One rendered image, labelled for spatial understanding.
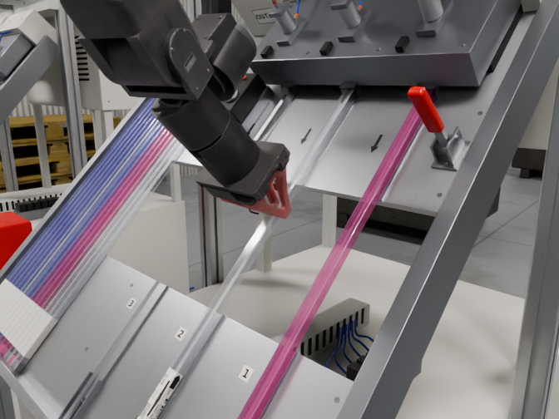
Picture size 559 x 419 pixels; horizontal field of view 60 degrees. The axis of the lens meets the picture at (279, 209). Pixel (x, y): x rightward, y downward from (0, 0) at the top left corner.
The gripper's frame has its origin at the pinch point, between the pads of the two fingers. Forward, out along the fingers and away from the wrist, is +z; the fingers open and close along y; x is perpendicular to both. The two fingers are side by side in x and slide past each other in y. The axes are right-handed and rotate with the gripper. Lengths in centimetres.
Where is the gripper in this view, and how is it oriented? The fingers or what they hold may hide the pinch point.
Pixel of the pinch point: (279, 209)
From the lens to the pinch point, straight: 58.1
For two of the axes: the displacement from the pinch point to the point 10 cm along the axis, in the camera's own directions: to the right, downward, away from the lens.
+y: -7.2, -1.8, 6.8
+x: -4.9, 8.2, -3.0
